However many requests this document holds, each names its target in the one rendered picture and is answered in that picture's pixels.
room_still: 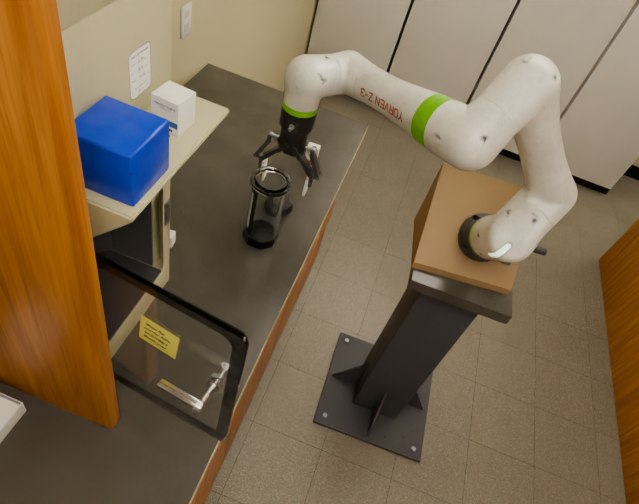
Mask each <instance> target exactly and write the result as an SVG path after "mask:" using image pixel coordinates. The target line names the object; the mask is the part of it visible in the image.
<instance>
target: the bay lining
mask: <svg viewBox="0 0 639 504"><path fill-rule="evenodd" d="M93 243H94V250H95V252H97V253H100V252H106V251H111V250H114V251H116V252H119V253H121V254H124V255H126V256H129V257H131V258H134V259H136V260H139V261H141V262H143V263H146V264H148V265H151V266H153V224H152V201H151V202H150V203H149V204H148V205H147V206H146V207H145V208H144V210H143V211H142V212H141V213H140V214H139V215H138V216H137V217H136V219H135V220H134V221H133V222H132V223H130V224H127V225H125V226H122V227H119V228H117V229H114V230H111V231H109V232H106V233H103V234H101V235H98V236H96V237H93Z"/></svg>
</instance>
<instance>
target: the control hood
mask: <svg viewBox="0 0 639 504"><path fill-rule="evenodd" d="M228 113H229V110H228V108H225V107H223V106H220V105H217V104H215V103H212V102H210V101H207V100H205V99H202V98H199V97H197V96H196V104H195V123H194V124H193V125H192V126H190V127H189V128H188V129H187V130H186V131H184V132H183V133H182V134H181V135H180V136H178V137H177V136H174V135H172V134H170V133H169V135H170V137H169V169H168V170H167V171H166V172H165V173H164V174H163V176H162V177H161V178H160V179H159V180H158V181H157V182H156V183H155V184H154V185H153V187H152V188H151V189H150V190H149V191H148V192H147V193H146V194H145V195H144V196H143V197H142V199H141V200H140V201H139V202H138V203H137V204H136V205H135V206H134V207H132V206H129V205H127V204H124V203H122V202H119V201H117V200H114V199H112V198H109V197H107V196H104V195H102V194H99V193H97V192H94V191H92V190H89V189H87V188H85V191H86V197H87V204H88V210H89V217H90V224H91V230H92V237H96V236H98V235H101V234H103V233H106V232H109V231H111V230H114V229H117V228H119V227H122V226H125V225H127V224H130V223H132V222H133V221H134V220H135V219H136V217H137V216H138V215H139V214H140V213H141V212H142V211H143V210H144V208H145V207H146V206H147V205H148V204H149V203H150V202H151V201H152V199H153V198H154V197H155V196H156V195H157V194H158V193H159V192H160V190H161V189H162V188H163V187H164V186H165V185H166V184H167V183H168V181H169V180H170V179H171V178H172V177H173V176H174V175H175V173H176V172H177V171H178V170H179V169H180V168H181V167H182V166H183V164H184V163H185V162H186V161H187V160H188V159H189V158H190V157H191V155H192V154H193V153H194V152H195V151H196V150H197V149H198V148H199V146H200V145H201V144H202V143H203V142H204V141H205V140H206V139H207V137H208V136H209V135H210V134H211V133H212V132H213V131H214V129H215V128H216V127H217V126H218V125H219V124H220V123H221V122H222V120H223V119H224V118H225V117H226V116H227V115H228Z"/></svg>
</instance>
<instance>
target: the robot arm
mask: <svg viewBox="0 0 639 504"><path fill-rule="evenodd" d="M560 86H561V78H560V73H559V70H558V68H557V67H556V65H555V64H554V63H553V62H552V61H551V60H550V59H549V58H547V57H545V56H543V55H539V54H524V55H521V56H518V57H516V58H514V59H512V60H511V61H510V62H508V63H507V64H506V65H505V66H504V67H503V69H502V70H501V71H500V72H499V74H498V75H497V76H496V77H495V78H494V79H493V81H492V82H491V83H490V84H489V85H488V86H487V87H486V88H485V89H484V90H483V91H482V92H481V93H480V95H479V96H478V97H477V98H476V99H475V100H473V101H472V102H471V103H470V104H468V105H467V104H464V103H462V102H460V101H457V100H455V99H452V98H450V97H447V96H445V95H442V94H439V93H437V92H434V91H431V90H428V89H425V88H422V87H419V86H416V85H414V84H411V83H409V82H406V81H404V80H402V79H399V78H397V77H395V76H393V75H391V74H389V73H388V72H386V71H384V70H382V69H381V68H379V67H377V66H376V65H374V64H373V63H371V62H370V61H369V60H367V59H366V58H365V57H364V56H362V55H361V54H360V53H358V52H356V51H351V50H346V51H342V52H337V53H332V54H302V55H299V56H296V57H295V58H293V59H292V60H291V61H290V62H289V63H288V65H287V67H286V69H285V72H284V98H283V103H282V109H281V114H280V119H279V123H280V125H281V131H280V135H277V134H275V131H274V130H272V131H271V132H270V133H269V135H268V137H267V139H266V140H265V141H264V142H263V143H262V144H261V146H260V147H259V148H258V149H257V150H256V151H255V153H254V154H253V155H254V157H258V158H259V164H258V168H259V167H263V166H267V161H268V157H270V156H272V155H274V154H276V153H279V152H281V151H283V152H284V154H288V155H290V156H292V157H296V158H297V160H298V161H299V162H300V163H301V165H302V167H303V169H304V171H305V172H306V174H307V178H306V181H305V185H304V188H303V192H302V196H303V197H304V196H305V194H306V192H307V189H308V187H311V186H312V184H313V180H314V179H316V180H317V181H318V180H319V179H320V177H321V175H322V174H321V170H320V166H319V162H318V158H317V155H316V151H317V147H316V146H313V147H309V146H307V144H306V142H307V138H308V134H309V133H310V132H311V131H312V130H313V126H314V122H315V118H316V114H317V110H318V106H319V103H320V100H321V99H322V98H323V97H328V96H333V95H347V96H350V97H352V98H354V99H356V100H358V101H360V102H362V103H364V104H366V105H368V106H370V107H371V108H373V109H375V110H376V111H378V112H379V113H381V114H382V115H384V116H385V117H387V118H388V119H390V120H391V121H392V122H393V123H395V124H396V125H397V126H398V127H400V128H401V129H402V130H403V131H404V132H406V133H407V134H408V135H409V136H411V137H412V138H413V139H414V140H416V141H417V142H418V143H420V144H421V145H422V146H424V147H425V148H426V149H428V150H429V151H431V152H432V153H433V154H435V155H436V156H438V157H439V158H441V159H442V160H444V161H445V162H447V163H448V164H450V165H451V166H453V167H455V168H457V169H459V170H463V171H475V170H479V169H482V168H484V167H486V166H487V165H489V164H490V163H491V162H492V161H493V160H494V159H495V158H496V157H497V155H498V154H499V153H500V152H501V150H502V149H503V148H504V147H505V146H506V144H507V143H508V142H509V141H510V140H511V138H512V137H513V136H514V139H515V142H516V145H517V149H518V152H519V156H520V161H521V166H522V172H523V181H524V186H523V187H522V188H521V189H520V190H519V191H518V192H517V193H516V194H515V195H514V196H513V197H512V198H511V199H510V200H509V201H508V202H507V203H506V204H505V205H504V206H503V207H502V208H501V209H500V210H499V211H498V212H497V213H496V214H495V215H492V214H489V213H478V214H474V215H472V216H470V217H468V218H467V219H466V220H465V221H464V222H463V223H462V225H461V227H460V229H459V232H458V243H459V247H460V249H461V251H462V252H463V253H464V255H465V256H467V257H468V258H469V259H471V260H474V261H477V262H489V261H499V262H501V263H502V264H505V265H509V266H510V264H511V263H514V262H519V261H522V260H524V259H525V258H527V257H528V256H529V255H530V254H531V253H532V252H534V253H537V254H540V255H543V256H545V255H546V254H547V249H546V248H542V247H539V246H538V244H539V243H540V241H541V240H542V239H543V237H544V236H545V235H546V234H547V233H548V232H549V231H550V230H551V229H552V228H553V227H554V226H555V225H556V224H557V223H558V222H559V221H560V220H561V219H562V218H563V217H564V216H565V215H566V214H567V213H568V212H569V211H570V210H571V209H572V207H573V206H574V204H575V202H576V200H577V194H578V191H577V186H576V184H575V181H574V179H573V177H572V174H571V172H570V169H569V167H568V163H567V160H566V156H565V152H564V147H563V142H562V135H561V126H560ZM274 140H277V142H278V145H277V146H275V147H273V148H271V149H269V150H267V151H266V152H264V153H262V151H263V150H264V149H265V148H266V147H267V146H268V145H269V143H270V142H271V141H274ZM305 151H307V152H308V155H309V156H310V162H311V165H312V166H311V165H310V163H309V161H308V159H307V157H306V154H305Z"/></svg>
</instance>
